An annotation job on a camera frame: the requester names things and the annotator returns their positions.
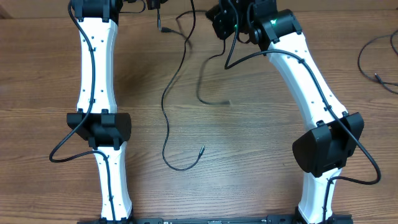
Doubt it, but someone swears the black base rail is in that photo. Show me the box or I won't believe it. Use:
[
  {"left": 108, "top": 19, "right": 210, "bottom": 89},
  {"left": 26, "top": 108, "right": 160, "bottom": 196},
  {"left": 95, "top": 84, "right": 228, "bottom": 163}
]
[{"left": 77, "top": 215, "right": 354, "bottom": 224}]

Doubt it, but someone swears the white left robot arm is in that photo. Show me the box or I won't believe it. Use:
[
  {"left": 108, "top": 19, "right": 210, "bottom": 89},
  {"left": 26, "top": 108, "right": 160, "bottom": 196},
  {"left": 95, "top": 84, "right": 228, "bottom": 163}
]
[{"left": 67, "top": 1, "right": 134, "bottom": 223}]

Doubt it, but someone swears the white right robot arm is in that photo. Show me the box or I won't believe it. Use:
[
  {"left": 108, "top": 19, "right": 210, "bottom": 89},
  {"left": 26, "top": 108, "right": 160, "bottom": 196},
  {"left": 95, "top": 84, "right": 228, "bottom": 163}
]
[{"left": 206, "top": 1, "right": 364, "bottom": 223}]

